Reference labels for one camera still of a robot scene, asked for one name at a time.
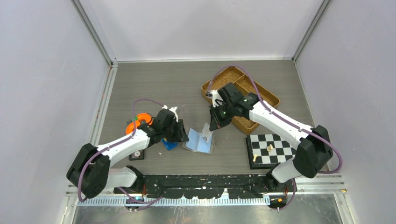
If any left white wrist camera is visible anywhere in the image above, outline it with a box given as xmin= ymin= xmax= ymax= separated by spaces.
xmin=162 ymin=105 xmax=180 ymax=122

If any small black square box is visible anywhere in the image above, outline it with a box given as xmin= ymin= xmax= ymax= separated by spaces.
xmin=128 ymin=150 xmax=145 ymax=161

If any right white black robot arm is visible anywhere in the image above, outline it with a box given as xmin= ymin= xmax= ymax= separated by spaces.
xmin=206 ymin=83 xmax=333 ymax=192

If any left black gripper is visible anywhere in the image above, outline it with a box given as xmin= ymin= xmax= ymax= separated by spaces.
xmin=162 ymin=119 xmax=188 ymax=143

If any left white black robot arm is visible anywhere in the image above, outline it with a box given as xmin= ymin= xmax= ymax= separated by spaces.
xmin=66 ymin=106 xmax=189 ymax=199

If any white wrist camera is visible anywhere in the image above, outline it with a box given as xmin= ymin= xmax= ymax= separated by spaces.
xmin=162 ymin=105 xmax=180 ymax=122
xmin=206 ymin=90 xmax=224 ymax=108

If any wooden chess pawn upper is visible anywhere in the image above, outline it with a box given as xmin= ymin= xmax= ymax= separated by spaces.
xmin=266 ymin=144 xmax=273 ymax=152

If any blue yellow toy car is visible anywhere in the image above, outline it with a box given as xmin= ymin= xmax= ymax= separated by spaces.
xmin=162 ymin=138 xmax=178 ymax=151

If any orange tape dispenser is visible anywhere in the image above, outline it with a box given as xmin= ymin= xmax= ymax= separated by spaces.
xmin=126 ymin=113 xmax=153 ymax=134

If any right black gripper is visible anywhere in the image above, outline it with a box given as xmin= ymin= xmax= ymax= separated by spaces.
xmin=209 ymin=102 xmax=235 ymax=132

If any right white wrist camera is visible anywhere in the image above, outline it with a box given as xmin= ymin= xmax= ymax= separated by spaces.
xmin=206 ymin=90 xmax=224 ymax=108

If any woven wicker divided tray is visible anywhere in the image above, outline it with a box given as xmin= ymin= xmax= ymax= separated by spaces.
xmin=201 ymin=66 xmax=280 ymax=135

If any black white chessboard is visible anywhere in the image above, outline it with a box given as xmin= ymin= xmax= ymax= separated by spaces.
xmin=245 ymin=134 xmax=297 ymax=169

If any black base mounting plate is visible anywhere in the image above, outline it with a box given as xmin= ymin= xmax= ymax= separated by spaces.
xmin=123 ymin=174 xmax=293 ymax=199

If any credit card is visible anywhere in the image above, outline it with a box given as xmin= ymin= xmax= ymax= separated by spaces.
xmin=201 ymin=123 xmax=213 ymax=142

